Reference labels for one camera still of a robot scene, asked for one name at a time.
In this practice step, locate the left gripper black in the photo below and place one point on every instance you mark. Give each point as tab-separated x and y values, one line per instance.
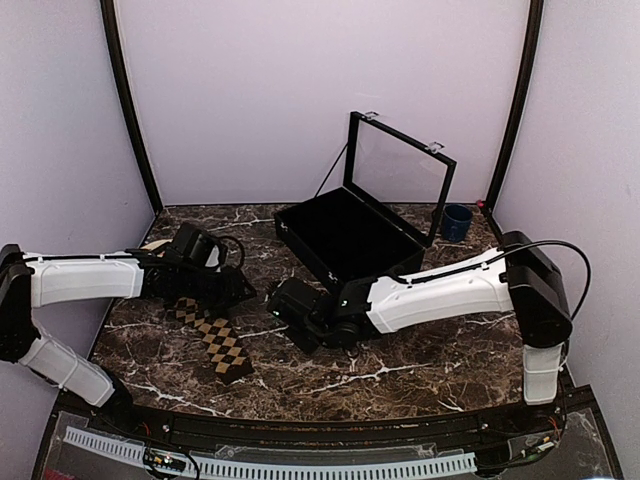
232	290

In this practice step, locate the tan brown argyle sock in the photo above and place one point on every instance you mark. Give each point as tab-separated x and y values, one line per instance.
230	359

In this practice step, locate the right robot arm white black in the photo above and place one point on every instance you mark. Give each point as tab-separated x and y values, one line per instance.
517	277

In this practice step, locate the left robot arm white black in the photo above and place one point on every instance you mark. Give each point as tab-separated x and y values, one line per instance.
30	281

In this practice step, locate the beige round plate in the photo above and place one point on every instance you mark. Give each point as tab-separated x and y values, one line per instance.
155	244

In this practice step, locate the black display case box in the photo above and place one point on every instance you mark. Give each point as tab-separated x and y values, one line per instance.
384	214

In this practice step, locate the blue mug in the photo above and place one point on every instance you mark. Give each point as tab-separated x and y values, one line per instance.
456	222

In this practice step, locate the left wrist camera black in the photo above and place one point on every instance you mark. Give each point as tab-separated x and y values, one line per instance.
194	246

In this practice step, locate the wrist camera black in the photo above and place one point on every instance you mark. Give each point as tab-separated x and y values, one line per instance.
194	246
291	301

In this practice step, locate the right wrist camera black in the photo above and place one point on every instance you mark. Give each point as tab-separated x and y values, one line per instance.
291	301

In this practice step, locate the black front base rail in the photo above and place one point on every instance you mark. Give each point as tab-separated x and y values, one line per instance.
565	440

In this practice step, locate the white slotted cable duct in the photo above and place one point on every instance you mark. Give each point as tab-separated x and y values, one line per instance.
165	463

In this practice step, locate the left black frame post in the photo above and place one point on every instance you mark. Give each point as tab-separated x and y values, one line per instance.
126	101

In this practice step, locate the black frame post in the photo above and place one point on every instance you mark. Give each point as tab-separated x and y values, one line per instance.
126	101
525	70

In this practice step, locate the right black frame post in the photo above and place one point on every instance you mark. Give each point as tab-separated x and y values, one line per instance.
525	70

